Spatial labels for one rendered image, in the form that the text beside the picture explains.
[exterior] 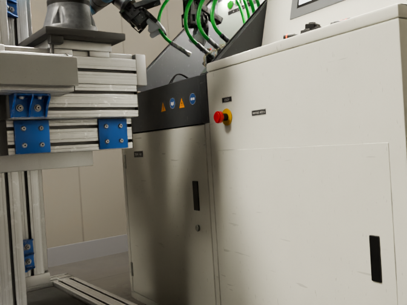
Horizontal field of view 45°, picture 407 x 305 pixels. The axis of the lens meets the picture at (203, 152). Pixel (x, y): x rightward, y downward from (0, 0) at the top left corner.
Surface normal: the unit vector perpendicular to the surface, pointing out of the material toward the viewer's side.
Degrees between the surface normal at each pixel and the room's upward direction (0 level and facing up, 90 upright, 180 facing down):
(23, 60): 90
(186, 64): 90
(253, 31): 90
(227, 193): 90
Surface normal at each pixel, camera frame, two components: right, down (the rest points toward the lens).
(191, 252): -0.84, 0.06
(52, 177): 0.61, -0.03
